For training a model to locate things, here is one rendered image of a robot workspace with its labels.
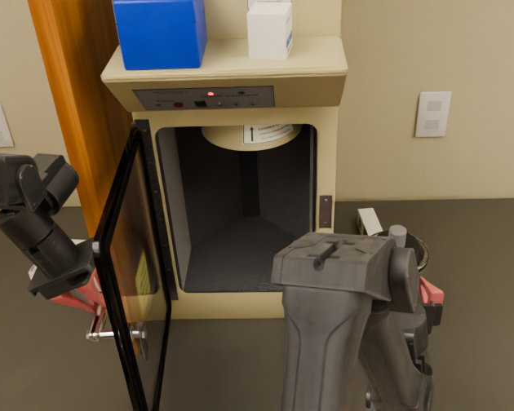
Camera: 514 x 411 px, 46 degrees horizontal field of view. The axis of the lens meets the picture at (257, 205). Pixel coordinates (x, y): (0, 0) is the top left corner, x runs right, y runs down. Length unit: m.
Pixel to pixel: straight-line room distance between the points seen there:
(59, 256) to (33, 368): 0.43
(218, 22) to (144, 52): 0.14
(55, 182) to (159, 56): 0.22
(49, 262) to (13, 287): 0.58
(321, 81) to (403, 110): 0.66
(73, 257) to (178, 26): 0.33
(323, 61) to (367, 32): 0.56
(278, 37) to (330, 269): 0.42
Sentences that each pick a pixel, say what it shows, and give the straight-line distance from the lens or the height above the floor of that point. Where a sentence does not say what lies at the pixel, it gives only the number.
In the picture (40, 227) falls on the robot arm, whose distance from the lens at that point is 0.82.
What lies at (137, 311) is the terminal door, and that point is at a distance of 0.90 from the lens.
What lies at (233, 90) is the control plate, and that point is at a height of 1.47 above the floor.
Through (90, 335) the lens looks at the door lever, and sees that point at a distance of 0.87.
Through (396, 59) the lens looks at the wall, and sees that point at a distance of 1.40.
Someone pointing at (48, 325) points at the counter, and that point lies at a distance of 1.30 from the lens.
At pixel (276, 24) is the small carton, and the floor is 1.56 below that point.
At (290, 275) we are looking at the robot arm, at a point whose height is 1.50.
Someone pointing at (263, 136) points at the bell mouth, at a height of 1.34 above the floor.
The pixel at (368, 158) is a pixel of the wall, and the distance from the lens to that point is 1.50.
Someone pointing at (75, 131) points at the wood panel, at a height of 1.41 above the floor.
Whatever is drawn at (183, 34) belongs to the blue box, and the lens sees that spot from 0.79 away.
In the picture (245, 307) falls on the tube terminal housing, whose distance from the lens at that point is 1.19.
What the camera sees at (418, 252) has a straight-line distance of 1.01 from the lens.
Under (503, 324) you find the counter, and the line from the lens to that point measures 1.27.
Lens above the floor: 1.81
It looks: 35 degrees down
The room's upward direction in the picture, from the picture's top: 3 degrees counter-clockwise
